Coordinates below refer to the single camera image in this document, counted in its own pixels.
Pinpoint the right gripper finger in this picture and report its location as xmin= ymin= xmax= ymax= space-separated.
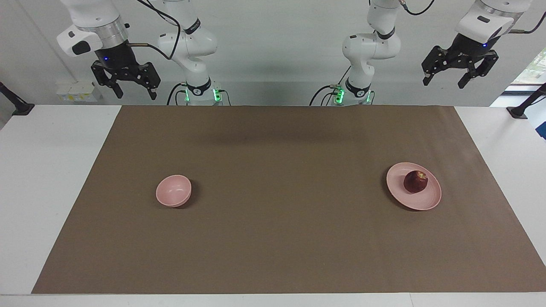
xmin=136 ymin=63 xmax=162 ymax=101
xmin=91 ymin=62 xmax=124 ymax=99

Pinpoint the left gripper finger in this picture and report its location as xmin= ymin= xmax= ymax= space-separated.
xmin=458 ymin=50 xmax=500 ymax=89
xmin=421 ymin=46 xmax=453 ymax=86

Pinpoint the red apple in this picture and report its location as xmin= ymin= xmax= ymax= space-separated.
xmin=404 ymin=170 xmax=429 ymax=194

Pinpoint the pink bowl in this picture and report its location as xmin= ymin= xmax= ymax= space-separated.
xmin=156 ymin=174 xmax=192 ymax=208

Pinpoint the pink plate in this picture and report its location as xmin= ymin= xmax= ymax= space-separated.
xmin=386 ymin=162 xmax=442 ymax=211

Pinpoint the white box stack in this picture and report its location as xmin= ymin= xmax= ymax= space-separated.
xmin=56 ymin=81 xmax=103 ymax=103

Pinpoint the brown table mat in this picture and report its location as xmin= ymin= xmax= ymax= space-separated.
xmin=31 ymin=105 xmax=546 ymax=295

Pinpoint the black base cable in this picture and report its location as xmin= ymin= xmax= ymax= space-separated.
xmin=166 ymin=82 xmax=185 ymax=106
xmin=310 ymin=84 xmax=343 ymax=106

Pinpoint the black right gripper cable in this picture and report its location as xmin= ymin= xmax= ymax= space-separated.
xmin=127 ymin=0 xmax=182 ymax=60

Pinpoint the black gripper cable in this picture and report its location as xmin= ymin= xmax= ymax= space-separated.
xmin=401 ymin=0 xmax=546 ymax=35
xmin=127 ymin=0 xmax=182 ymax=60

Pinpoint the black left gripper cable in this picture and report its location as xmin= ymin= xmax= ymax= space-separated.
xmin=401 ymin=0 xmax=546 ymax=35

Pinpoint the black camera stand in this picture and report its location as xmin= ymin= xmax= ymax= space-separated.
xmin=506 ymin=83 xmax=546 ymax=119
xmin=0 ymin=82 xmax=35 ymax=116

